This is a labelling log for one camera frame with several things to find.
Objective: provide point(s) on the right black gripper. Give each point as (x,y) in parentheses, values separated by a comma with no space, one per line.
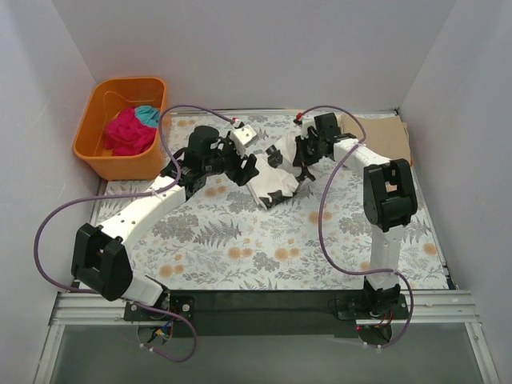
(301,151)

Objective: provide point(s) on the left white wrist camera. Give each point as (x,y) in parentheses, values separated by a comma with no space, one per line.
(241,135)

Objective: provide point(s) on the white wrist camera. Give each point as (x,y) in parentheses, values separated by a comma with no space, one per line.
(241,135)
(307,126)

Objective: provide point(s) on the crumpled magenta shirt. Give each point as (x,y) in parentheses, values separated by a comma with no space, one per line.
(126,136)

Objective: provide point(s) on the crumpled teal shirt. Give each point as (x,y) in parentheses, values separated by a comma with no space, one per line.
(147,115)

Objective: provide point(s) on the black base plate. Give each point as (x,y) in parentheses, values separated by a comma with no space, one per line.
(281,312)

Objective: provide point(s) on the folded beige shirt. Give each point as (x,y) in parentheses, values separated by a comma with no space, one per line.
(387,137)

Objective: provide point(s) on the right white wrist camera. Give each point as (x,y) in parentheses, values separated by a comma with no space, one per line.
(307,126)

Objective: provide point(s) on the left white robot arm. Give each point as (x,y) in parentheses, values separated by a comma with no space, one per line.
(101,253)

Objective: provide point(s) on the white t shirt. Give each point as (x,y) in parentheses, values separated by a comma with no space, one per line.
(279,179)

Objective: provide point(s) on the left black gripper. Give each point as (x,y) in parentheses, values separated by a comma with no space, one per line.
(236,166)

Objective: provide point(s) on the orange plastic basket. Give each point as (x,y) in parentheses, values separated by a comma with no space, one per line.
(106,102)

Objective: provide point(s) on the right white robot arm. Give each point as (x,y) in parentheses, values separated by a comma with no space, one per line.
(388,198)

